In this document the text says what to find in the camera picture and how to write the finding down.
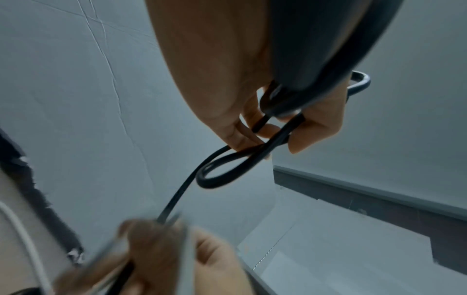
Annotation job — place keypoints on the person's left hand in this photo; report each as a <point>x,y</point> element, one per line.
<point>211,63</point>

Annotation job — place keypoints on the white cardboard box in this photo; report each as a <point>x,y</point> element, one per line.
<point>346,259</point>

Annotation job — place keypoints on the grey metal tool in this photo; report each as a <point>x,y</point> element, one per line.
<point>188,259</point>

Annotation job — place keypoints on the person's right hand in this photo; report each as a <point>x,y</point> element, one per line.
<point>219,273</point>

